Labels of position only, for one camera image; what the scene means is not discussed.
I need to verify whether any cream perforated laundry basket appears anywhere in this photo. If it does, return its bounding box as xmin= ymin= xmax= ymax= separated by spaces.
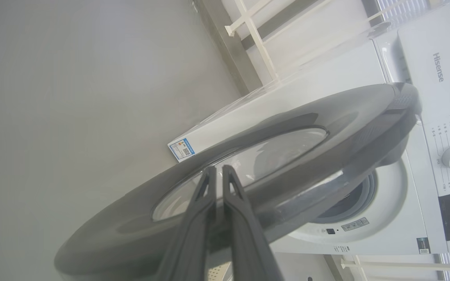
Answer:
xmin=205 ymin=261 xmax=233 ymax=281

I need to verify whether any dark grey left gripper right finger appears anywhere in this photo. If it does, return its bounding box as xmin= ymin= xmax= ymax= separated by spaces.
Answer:
xmin=222 ymin=165 xmax=284 ymax=281

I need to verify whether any cream plastic rack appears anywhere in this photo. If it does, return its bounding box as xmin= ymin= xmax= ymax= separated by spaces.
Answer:
xmin=225 ymin=0 xmax=366 ymax=82

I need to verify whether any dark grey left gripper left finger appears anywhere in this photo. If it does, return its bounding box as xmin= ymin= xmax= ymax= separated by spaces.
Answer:
xmin=159 ymin=166 xmax=218 ymax=281

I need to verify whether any white front-load washing machine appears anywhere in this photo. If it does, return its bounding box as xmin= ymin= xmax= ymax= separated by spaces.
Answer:
xmin=168 ymin=0 xmax=450 ymax=256

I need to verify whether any printed warning text label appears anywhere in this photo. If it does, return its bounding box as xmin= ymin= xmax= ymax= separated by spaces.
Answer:
xmin=341 ymin=217 xmax=370 ymax=231

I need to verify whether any black round glass washer door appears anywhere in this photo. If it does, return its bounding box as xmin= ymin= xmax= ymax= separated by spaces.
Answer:
xmin=53 ymin=83 xmax=423 ymax=281

